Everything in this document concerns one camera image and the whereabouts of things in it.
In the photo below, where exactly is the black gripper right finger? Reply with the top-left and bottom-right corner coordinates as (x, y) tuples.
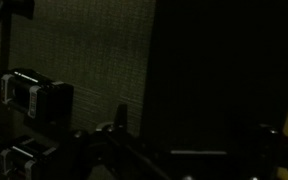
(247, 123), (288, 180)

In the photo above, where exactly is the black tripod pole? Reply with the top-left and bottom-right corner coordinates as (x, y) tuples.
(0, 0), (36, 72)

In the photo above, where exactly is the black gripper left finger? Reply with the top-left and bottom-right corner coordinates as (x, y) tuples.
(71, 103), (172, 180)

